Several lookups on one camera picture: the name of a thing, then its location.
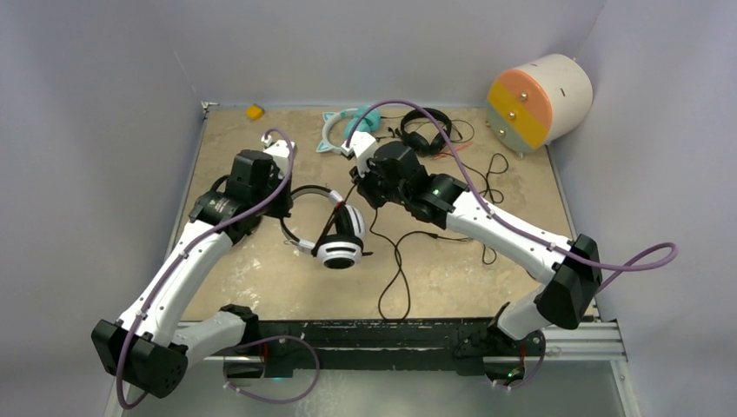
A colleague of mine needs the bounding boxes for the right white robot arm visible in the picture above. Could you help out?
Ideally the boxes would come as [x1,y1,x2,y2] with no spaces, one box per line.
[344,139,601,354]

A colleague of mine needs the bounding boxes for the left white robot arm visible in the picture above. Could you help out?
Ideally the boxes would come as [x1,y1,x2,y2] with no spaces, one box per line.
[91,142,295,409]

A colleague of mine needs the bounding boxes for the black headphones with pink mic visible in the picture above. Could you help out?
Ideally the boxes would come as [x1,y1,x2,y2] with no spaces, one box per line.
[387,108,475,156]

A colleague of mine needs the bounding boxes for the round drawer cabinet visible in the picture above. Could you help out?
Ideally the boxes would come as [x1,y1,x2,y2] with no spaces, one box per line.
[486,54,594,155]

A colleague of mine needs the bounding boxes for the white and black headphones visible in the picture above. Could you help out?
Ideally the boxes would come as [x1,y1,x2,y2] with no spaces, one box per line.
[280,184,372,270]

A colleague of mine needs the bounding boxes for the yellow block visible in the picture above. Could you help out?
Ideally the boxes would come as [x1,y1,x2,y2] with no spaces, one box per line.
[244,104,265,121]

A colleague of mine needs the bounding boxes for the teal cat ear headphones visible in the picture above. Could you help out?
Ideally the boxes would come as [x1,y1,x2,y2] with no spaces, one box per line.
[315,106,382,154]

